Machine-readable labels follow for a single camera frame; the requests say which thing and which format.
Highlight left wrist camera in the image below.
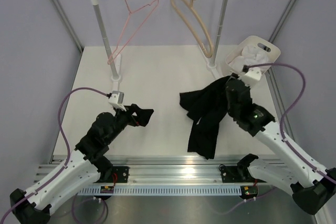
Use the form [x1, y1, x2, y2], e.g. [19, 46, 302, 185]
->
[108, 91, 126, 111]

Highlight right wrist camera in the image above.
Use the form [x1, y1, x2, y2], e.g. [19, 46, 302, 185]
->
[240, 65, 263, 87]

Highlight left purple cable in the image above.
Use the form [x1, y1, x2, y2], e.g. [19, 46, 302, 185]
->
[0, 87, 112, 222]

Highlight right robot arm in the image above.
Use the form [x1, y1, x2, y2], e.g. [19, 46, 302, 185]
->
[225, 74, 335, 215]

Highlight white clothes rack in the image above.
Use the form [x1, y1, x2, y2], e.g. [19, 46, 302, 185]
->
[90, 0, 228, 91]

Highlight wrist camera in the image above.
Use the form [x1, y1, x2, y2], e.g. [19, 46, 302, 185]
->
[240, 65, 263, 87]
[108, 91, 126, 111]

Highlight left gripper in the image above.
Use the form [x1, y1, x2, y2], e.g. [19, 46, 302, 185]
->
[106, 103, 153, 143]

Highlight white cloth in basket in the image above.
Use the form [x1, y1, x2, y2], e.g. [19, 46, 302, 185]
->
[229, 45, 269, 72]

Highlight slotted cable duct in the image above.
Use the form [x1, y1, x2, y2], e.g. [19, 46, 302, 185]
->
[78, 185, 242, 196]

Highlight pink wire hanger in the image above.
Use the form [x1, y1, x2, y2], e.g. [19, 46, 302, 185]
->
[107, 0, 159, 65]

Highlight aluminium mounting rail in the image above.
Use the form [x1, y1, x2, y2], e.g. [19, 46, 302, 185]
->
[34, 155, 289, 184]

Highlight white plastic basket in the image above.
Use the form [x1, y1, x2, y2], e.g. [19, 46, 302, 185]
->
[225, 36, 281, 74]

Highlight beige wooden hanger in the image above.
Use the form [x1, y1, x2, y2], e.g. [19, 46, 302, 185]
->
[170, 0, 214, 59]

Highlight black t shirt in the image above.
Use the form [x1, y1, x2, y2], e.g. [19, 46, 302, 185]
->
[180, 76, 230, 159]

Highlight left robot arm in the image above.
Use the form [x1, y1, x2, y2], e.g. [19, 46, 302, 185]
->
[10, 104, 154, 223]

